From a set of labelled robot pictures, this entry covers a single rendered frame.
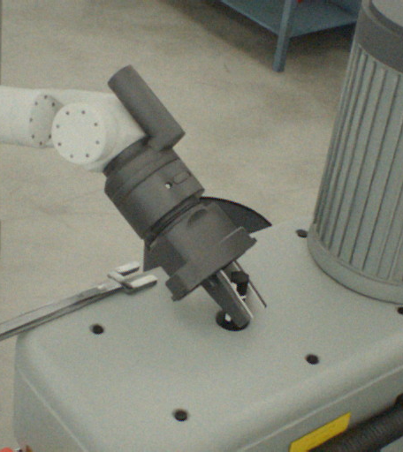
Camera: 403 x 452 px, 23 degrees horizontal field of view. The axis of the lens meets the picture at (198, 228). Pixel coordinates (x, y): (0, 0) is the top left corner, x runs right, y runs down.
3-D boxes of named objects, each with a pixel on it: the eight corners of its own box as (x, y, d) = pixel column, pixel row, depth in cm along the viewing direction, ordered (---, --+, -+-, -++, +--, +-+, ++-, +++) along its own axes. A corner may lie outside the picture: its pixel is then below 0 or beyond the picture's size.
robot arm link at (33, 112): (117, 165, 106) (9, 149, 111) (152, 154, 114) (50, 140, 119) (120, 104, 105) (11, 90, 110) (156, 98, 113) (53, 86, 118)
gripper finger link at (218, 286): (240, 327, 108) (204, 282, 108) (256, 314, 105) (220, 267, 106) (231, 334, 107) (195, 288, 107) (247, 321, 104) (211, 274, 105)
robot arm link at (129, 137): (97, 220, 105) (32, 137, 106) (141, 203, 115) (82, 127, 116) (171, 153, 100) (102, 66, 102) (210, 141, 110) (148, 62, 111)
